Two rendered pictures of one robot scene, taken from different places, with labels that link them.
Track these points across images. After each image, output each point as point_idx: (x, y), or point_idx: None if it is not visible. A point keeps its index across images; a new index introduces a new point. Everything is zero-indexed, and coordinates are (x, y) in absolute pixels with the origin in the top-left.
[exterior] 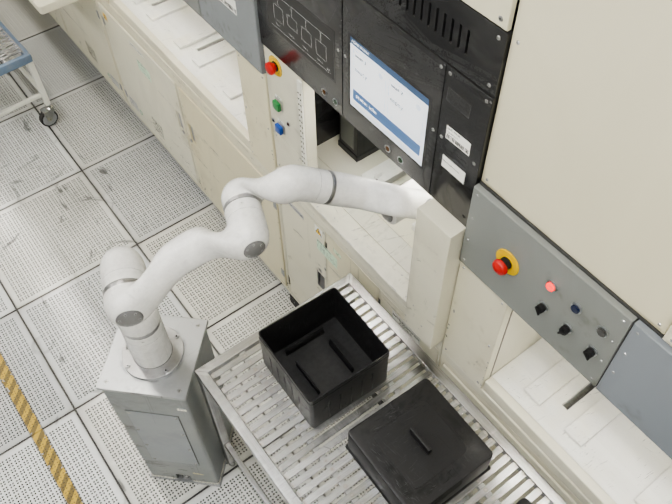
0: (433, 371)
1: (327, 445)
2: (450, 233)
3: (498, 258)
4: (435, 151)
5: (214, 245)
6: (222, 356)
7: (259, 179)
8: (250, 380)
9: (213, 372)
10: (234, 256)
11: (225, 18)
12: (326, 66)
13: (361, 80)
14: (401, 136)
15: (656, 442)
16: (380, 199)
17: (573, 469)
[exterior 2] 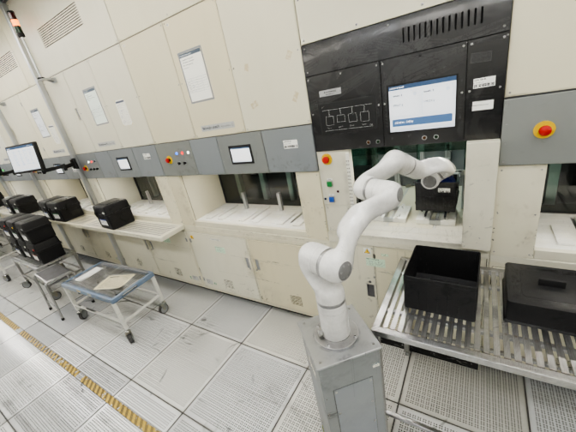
0: (494, 270)
1: (495, 326)
2: (496, 141)
3: (536, 133)
4: (465, 105)
5: (376, 201)
6: (379, 315)
7: (378, 163)
8: (409, 318)
9: (383, 325)
10: (390, 203)
11: (288, 157)
12: (369, 123)
13: (399, 109)
14: (435, 119)
15: None
16: (433, 164)
17: None
